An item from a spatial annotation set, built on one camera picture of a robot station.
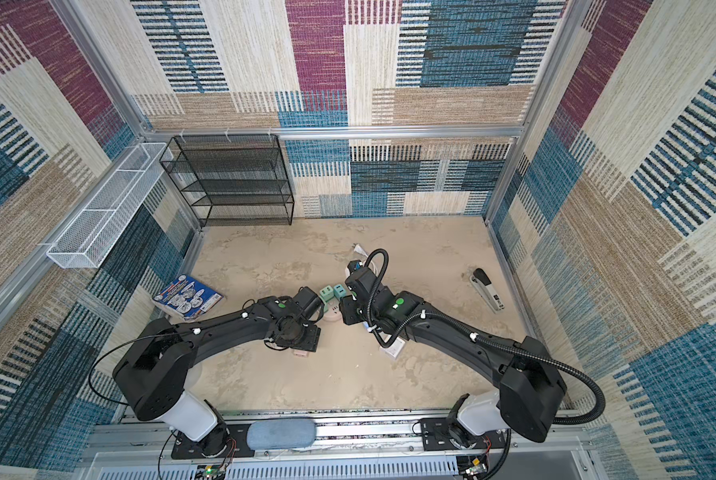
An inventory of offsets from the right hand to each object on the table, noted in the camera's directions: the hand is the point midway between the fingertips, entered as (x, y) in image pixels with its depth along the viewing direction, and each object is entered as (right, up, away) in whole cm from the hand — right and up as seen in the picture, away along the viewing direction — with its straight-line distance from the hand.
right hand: (349, 309), depth 80 cm
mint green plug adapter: (-7, +2, +11) cm, 14 cm away
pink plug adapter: (-14, -13, +5) cm, 20 cm away
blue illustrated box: (-52, 0, +16) cm, 55 cm away
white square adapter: (+13, -12, +5) cm, 18 cm away
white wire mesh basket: (-61, +16, -11) cm, 64 cm away
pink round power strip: (-5, -3, +11) cm, 12 cm away
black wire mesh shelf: (-43, +41, +28) cm, 66 cm away
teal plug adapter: (-4, +3, +11) cm, 12 cm away
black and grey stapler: (+42, +4, +16) cm, 46 cm away
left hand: (-12, -10, +7) cm, 17 cm away
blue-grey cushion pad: (-15, -27, -10) cm, 33 cm away
